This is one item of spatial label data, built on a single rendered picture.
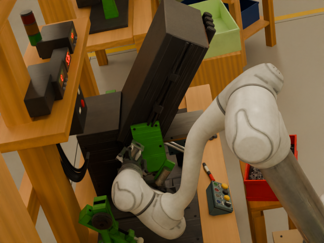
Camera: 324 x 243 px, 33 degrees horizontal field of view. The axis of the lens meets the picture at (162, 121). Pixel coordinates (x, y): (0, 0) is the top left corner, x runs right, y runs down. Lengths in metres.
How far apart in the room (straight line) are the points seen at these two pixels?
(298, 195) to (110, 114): 1.04
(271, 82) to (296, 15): 4.28
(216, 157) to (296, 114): 1.84
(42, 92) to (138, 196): 0.45
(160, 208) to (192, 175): 0.17
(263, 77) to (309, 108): 2.84
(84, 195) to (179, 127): 0.54
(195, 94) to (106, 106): 0.73
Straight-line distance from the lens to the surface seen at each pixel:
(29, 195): 1.96
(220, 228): 2.15
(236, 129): 1.33
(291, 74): 4.73
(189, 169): 1.69
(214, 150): 2.52
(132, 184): 1.76
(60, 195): 2.00
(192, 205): 2.26
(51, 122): 1.78
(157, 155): 2.17
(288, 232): 2.13
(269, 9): 5.03
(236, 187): 3.65
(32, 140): 1.75
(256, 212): 2.38
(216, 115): 1.56
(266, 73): 1.48
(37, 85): 1.83
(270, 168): 1.45
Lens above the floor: 2.45
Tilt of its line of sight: 34 degrees down
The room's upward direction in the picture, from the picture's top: 13 degrees counter-clockwise
